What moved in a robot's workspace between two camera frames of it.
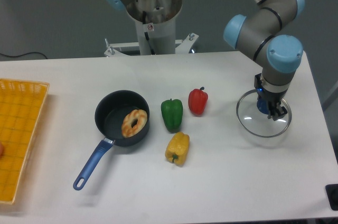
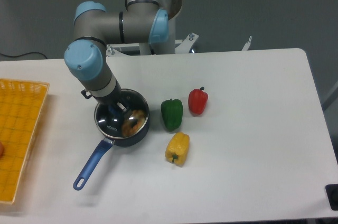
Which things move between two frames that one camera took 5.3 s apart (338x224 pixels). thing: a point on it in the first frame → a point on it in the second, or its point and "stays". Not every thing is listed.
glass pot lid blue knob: [252, 113] → [115, 123]
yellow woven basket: [22, 106] stays
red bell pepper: [197, 99] stays
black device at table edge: [331, 190] stays
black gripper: [270, 97] → [114, 99]
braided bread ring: [127, 131] stays
